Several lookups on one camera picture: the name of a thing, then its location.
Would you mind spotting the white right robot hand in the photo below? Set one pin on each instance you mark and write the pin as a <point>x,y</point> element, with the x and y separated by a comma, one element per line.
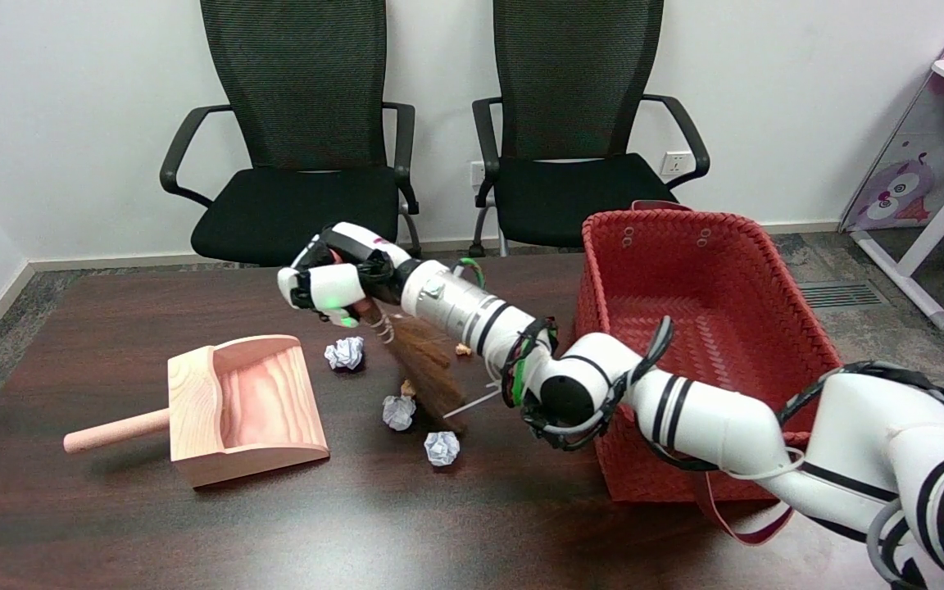
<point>333,287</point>

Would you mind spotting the white paper ball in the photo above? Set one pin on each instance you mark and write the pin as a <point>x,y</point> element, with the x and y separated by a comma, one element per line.
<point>442,448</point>
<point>399,412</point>
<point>344,353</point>

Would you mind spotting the brown straw hand broom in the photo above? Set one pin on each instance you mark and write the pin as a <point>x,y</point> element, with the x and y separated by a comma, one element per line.
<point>431,377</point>

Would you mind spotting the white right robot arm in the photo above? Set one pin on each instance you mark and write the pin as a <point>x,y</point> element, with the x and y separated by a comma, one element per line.
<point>685,418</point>

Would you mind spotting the wooden dustpan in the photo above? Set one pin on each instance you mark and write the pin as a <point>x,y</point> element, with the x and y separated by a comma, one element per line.
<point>267,401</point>

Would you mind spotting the black mesh office chair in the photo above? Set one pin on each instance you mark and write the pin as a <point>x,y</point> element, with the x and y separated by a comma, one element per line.
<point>300,205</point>
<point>554,197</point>

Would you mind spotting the white zip tie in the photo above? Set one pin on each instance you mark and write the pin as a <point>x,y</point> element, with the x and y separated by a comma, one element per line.
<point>472,403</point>

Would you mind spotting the red woven basket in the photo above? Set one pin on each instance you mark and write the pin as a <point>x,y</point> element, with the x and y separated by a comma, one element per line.
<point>710,279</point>

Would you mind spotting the floor vent grille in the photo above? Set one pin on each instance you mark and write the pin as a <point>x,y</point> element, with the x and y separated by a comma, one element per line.
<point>837,294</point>

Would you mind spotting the pink owl print shelf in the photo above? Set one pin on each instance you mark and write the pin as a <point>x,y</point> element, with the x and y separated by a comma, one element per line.
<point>898,192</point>

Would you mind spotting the white desk leg frame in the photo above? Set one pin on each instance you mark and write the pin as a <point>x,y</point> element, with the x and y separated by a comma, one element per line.
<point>943,221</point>

